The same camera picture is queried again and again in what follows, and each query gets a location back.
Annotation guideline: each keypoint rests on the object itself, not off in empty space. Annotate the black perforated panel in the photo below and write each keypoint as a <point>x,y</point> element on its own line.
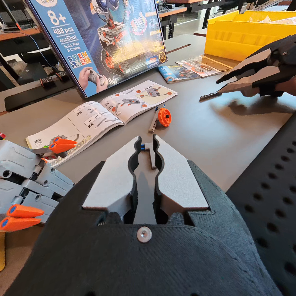
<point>272,208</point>

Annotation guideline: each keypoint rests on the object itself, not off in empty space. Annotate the clear plastic bag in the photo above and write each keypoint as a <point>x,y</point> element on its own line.
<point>266,19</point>

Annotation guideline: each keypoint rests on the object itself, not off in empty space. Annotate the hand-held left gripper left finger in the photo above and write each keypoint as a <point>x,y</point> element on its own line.
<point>111,180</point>

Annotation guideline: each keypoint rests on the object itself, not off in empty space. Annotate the long grey holed beam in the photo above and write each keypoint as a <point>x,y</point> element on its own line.
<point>208,96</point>

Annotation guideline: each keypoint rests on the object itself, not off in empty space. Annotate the grey toy robot model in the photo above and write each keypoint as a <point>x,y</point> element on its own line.
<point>23,161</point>

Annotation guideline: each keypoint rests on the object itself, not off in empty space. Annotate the grey beam with blue pins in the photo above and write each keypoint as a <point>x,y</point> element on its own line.
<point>153,123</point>

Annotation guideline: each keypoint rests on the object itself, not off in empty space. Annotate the robot sticker sheet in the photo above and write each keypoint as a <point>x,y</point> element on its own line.
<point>198,67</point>

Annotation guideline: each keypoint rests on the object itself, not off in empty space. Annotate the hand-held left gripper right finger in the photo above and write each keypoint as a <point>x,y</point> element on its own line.
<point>180,182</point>

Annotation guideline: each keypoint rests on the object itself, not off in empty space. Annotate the brown cardboard sheet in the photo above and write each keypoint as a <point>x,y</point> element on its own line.
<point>217,63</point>

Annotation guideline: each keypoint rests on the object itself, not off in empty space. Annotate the blue toy robot box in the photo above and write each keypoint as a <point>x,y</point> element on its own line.
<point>81,46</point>

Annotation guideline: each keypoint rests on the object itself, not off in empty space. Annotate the open white instruction booklet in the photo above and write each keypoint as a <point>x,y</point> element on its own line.
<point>92,120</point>

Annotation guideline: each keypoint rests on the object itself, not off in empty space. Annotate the small grey angled beam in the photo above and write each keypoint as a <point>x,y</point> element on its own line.
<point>154,157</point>

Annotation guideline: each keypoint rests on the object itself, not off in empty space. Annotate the person's right hand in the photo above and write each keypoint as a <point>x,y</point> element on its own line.
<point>289,86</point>

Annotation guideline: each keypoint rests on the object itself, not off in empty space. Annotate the closed blue instruction booklet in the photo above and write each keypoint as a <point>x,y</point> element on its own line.
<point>175,74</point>

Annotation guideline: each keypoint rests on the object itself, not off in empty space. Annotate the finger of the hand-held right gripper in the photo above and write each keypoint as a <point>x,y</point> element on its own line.
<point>259,75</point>
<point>254,61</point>

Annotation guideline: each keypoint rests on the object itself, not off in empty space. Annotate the black battery pack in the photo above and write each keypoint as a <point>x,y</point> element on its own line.
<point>62,76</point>
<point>47,82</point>

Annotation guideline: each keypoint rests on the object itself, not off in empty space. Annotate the dark grey side table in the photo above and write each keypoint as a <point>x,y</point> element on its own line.
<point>23,97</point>

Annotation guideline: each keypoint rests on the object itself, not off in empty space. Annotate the orange gear wheel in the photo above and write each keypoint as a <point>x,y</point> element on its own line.
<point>164,116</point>

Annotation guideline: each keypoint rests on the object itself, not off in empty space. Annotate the brown-topped background table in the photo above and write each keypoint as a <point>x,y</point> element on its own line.
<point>18,34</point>
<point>172,11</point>

